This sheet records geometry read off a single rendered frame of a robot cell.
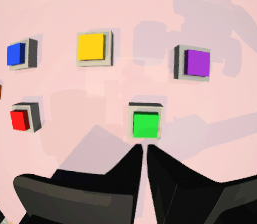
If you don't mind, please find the blue button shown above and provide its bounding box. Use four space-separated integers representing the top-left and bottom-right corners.
7 38 38 71

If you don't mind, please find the red button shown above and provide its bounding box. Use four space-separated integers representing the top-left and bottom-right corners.
10 102 42 133

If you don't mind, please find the purple button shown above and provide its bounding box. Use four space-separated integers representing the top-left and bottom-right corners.
173 44 210 82

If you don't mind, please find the green button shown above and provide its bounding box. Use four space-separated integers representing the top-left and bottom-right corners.
127 102 163 139

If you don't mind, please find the yellow button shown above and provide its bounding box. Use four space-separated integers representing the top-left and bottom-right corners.
75 31 114 67

